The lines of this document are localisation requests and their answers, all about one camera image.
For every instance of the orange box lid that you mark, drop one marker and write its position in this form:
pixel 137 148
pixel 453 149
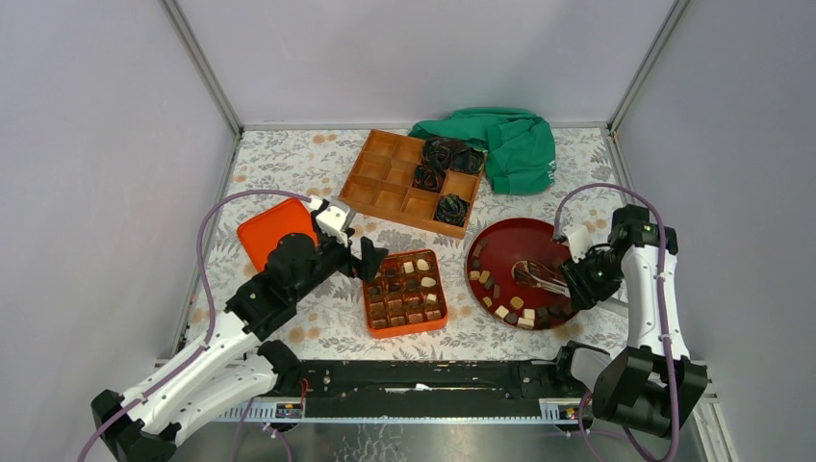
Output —
pixel 261 234

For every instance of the wooden compartment organizer tray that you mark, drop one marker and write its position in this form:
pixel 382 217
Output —
pixel 381 185

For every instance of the dark rolled fabric back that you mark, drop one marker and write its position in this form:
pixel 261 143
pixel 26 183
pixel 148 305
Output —
pixel 452 154

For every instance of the green cloth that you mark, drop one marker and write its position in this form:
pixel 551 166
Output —
pixel 520 146

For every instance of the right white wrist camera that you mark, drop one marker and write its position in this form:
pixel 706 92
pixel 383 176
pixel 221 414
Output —
pixel 577 239

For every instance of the dark rolled fabric middle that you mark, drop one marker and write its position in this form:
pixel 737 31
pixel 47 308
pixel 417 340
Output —
pixel 428 178

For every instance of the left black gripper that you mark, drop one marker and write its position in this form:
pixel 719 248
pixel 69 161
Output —
pixel 366 269

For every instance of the dark rolled fabric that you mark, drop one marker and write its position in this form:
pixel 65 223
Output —
pixel 452 209
pixel 428 178
pixel 452 154

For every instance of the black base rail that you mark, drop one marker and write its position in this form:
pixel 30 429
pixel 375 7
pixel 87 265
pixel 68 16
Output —
pixel 426 391

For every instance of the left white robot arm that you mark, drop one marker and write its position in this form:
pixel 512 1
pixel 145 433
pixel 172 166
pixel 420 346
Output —
pixel 234 360

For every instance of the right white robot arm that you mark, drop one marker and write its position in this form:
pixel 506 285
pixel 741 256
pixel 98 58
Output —
pixel 652 385

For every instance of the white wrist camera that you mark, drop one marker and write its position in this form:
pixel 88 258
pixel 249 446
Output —
pixel 332 217
pixel 577 239

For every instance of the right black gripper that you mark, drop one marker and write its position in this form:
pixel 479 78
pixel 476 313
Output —
pixel 583 294

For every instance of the orange chocolate box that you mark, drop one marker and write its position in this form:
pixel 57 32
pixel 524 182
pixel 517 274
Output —
pixel 396 306

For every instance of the dark rolled fabric front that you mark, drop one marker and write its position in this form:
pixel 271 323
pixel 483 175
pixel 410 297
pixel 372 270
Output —
pixel 452 209

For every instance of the floral table mat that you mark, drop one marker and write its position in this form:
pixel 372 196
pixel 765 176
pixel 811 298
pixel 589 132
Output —
pixel 330 323

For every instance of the aluminium frame rail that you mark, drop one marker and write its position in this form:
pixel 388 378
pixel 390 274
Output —
pixel 250 411

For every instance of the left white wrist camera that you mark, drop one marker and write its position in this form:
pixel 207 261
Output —
pixel 332 217

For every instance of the metal serving tongs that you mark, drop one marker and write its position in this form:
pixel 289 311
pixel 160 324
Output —
pixel 531 274

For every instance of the red round plate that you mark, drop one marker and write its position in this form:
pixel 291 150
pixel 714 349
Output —
pixel 488 266

